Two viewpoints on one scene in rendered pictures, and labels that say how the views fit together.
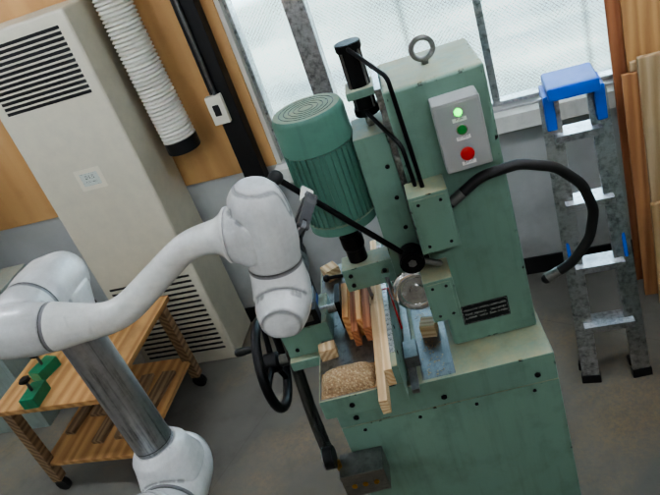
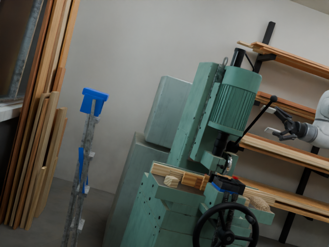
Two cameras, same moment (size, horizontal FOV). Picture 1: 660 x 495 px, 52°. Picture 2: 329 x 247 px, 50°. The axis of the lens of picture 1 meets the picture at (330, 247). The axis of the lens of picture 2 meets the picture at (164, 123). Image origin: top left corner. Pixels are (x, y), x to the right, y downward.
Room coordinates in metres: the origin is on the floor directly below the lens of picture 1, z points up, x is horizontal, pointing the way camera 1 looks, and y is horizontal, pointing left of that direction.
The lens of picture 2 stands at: (2.53, 1.38, 1.29)
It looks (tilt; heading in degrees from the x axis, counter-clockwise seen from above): 5 degrees down; 245
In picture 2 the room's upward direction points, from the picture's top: 18 degrees clockwise
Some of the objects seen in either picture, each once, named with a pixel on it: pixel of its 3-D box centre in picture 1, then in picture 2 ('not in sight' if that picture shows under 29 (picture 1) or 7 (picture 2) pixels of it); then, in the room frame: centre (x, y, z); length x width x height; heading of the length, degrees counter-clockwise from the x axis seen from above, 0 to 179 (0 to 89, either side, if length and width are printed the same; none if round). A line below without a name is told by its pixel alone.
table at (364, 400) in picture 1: (342, 329); (213, 201); (1.52, 0.05, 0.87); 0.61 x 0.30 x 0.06; 170
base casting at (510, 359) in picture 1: (431, 338); (189, 205); (1.49, -0.18, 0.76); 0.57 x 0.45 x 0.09; 80
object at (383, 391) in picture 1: (376, 325); (223, 188); (1.42, -0.04, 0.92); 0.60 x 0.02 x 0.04; 170
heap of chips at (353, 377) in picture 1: (346, 374); (259, 202); (1.28, 0.07, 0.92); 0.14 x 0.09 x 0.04; 80
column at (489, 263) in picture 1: (460, 199); (202, 128); (1.47, -0.35, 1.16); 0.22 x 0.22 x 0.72; 80
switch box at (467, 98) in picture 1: (461, 130); not in sight; (1.32, -0.35, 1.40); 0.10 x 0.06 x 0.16; 80
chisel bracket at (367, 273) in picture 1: (370, 271); (212, 162); (1.51, -0.08, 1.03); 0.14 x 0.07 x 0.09; 80
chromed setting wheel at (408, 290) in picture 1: (416, 288); (224, 164); (1.37, -0.17, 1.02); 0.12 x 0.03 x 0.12; 80
